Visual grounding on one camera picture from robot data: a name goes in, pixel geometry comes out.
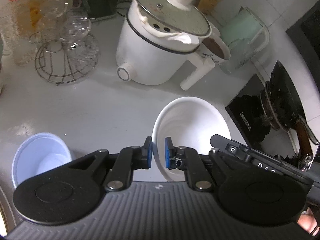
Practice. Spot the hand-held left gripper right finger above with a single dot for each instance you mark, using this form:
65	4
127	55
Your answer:
168	155

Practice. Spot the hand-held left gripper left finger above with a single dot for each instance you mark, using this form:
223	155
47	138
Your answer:
148	153

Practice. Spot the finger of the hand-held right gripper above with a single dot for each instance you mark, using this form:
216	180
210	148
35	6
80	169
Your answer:
232	149

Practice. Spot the large white bowl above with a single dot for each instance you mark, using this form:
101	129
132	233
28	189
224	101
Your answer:
192	120

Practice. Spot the person's right hand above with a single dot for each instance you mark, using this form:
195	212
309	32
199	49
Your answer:
307	221

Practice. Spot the black induction cooktop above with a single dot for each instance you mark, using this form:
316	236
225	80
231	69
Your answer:
240	110

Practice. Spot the white electric cooking pot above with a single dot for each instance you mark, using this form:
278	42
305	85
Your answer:
145	62

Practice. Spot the white mug with brown drink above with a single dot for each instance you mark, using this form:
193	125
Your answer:
215	48

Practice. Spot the pale blue plastic bowl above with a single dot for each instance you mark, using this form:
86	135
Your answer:
42	150

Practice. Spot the pale green pitcher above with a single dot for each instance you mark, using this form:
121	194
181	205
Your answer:
240	27

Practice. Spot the glass pot lid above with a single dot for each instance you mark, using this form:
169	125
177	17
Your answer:
172	20

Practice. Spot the black appliance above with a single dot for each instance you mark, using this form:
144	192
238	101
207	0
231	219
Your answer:
308	37

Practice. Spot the clear drinking glass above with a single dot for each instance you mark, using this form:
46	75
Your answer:
53	12
75	33

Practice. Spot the tan sponge block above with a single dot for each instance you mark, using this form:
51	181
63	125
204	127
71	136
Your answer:
208	1

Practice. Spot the goblet with purple base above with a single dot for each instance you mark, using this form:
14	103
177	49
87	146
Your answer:
78	1

